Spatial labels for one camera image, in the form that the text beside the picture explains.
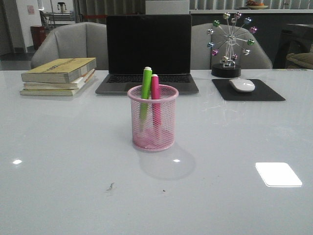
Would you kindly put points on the green highlighter pen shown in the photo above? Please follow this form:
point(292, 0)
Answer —
point(145, 94)

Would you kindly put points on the red trash bin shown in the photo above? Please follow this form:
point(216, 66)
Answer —
point(38, 35)

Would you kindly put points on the right grey armchair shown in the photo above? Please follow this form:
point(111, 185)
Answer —
point(250, 57)

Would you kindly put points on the middle cream book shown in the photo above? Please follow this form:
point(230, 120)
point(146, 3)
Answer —
point(75, 85)

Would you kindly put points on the left grey armchair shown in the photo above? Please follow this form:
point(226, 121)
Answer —
point(78, 40)

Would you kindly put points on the grey open laptop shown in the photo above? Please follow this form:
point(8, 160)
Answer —
point(161, 42)

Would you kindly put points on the beige cushion at right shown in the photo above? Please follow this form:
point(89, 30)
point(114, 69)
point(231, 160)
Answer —
point(304, 60)

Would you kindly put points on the white computer mouse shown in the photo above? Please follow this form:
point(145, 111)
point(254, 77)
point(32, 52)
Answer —
point(242, 85)

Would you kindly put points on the black mouse pad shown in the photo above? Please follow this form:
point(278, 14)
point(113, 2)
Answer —
point(262, 91)

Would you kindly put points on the pink mesh pen holder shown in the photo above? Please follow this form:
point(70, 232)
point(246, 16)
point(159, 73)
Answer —
point(146, 139)

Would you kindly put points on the pink highlighter pen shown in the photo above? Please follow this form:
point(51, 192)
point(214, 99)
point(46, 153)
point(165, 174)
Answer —
point(155, 94)

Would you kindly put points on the cream book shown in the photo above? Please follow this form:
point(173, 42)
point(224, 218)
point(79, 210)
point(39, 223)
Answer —
point(57, 92)
point(75, 85)

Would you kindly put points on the grey armchair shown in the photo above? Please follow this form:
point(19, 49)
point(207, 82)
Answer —
point(78, 40)
point(250, 57)

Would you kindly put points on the ferris wheel desk ornament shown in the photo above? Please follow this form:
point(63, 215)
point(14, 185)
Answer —
point(227, 66)

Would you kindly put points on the bottom cream book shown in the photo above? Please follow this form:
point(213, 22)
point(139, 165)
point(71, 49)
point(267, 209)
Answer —
point(57, 92)

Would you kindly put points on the top yellow book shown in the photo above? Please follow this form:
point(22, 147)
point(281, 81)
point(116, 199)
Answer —
point(60, 70)

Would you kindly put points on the fruit bowl on counter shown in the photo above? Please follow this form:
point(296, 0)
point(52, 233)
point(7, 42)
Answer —
point(255, 5)

